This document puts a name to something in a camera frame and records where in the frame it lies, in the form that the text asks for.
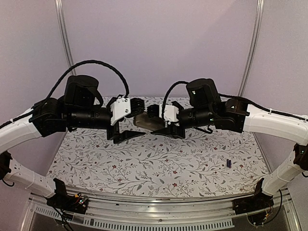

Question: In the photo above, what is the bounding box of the grey remote control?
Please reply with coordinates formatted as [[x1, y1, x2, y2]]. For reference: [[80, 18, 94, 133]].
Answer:
[[133, 113, 165, 131]]

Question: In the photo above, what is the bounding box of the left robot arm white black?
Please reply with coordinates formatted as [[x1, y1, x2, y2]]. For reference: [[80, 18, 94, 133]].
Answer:
[[0, 75, 145, 209]]

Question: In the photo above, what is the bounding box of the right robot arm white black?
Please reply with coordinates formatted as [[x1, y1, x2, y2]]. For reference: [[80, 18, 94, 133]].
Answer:
[[147, 78, 308, 210]]

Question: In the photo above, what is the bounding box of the floral patterned table mat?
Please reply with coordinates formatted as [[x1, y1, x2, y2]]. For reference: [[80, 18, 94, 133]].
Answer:
[[46, 96, 271, 198]]

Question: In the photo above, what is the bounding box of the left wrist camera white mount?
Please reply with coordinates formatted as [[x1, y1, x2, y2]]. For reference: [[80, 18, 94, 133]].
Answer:
[[110, 96, 131, 126]]

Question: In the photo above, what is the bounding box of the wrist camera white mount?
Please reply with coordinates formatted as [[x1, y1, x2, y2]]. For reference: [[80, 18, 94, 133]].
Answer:
[[158, 104, 179, 125], [110, 96, 131, 126]]

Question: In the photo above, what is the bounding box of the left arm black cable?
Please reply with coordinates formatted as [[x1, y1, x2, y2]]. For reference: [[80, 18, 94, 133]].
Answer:
[[44, 60, 130, 106]]

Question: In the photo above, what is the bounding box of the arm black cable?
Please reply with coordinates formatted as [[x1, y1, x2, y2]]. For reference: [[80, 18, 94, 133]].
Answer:
[[161, 81, 191, 114], [44, 60, 130, 106]]

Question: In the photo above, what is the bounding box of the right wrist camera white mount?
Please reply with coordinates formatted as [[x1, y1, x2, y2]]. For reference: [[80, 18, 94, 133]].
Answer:
[[158, 104, 179, 125]]

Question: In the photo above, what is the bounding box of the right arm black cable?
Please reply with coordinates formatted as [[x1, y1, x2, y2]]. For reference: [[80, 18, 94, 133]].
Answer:
[[161, 81, 191, 114]]

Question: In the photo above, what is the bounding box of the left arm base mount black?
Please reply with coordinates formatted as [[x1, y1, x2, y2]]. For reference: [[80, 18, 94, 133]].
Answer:
[[46, 178, 89, 215]]

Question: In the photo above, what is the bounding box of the aluminium front rail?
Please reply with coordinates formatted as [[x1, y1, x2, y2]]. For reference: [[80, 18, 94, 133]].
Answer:
[[20, 185, 301, 231]]

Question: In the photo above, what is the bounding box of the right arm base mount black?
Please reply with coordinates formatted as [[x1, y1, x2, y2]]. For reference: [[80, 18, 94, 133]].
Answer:
[[232, 178, 274, 226]]

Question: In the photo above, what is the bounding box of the left aluminium frame post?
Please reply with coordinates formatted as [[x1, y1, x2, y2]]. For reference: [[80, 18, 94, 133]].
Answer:
[[54, 0, 74, 67]]

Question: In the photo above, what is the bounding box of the aluminium frame post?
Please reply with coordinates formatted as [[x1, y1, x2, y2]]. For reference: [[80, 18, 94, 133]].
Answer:
[[54, 0, 74, 67], [237, 0, 265, 97]]

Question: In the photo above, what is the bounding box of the right aluminium frame post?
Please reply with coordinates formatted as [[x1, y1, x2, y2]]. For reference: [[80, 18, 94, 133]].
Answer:
[[237, 0, 265, 97]]

